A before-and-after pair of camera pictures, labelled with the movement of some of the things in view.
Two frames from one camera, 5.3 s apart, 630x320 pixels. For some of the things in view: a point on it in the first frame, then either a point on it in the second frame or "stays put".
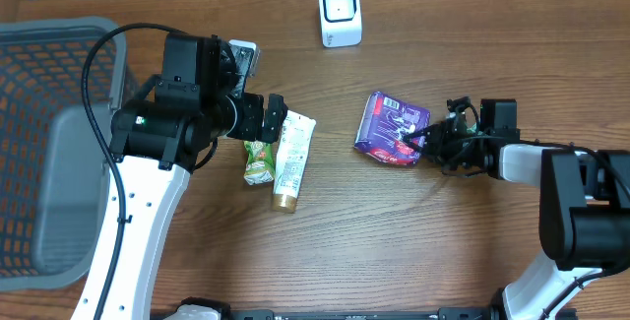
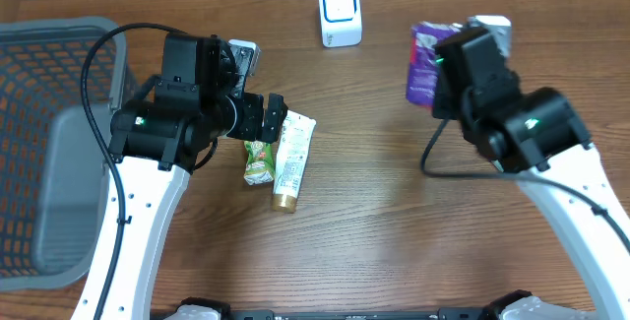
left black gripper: (271, 118) stays put
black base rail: (443, 313) stays put
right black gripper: (438, 143) → (445, 104)
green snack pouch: (260, 163) stays put
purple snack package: (384, 122) → (424, 37)
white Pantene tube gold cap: (293, 151) stays put
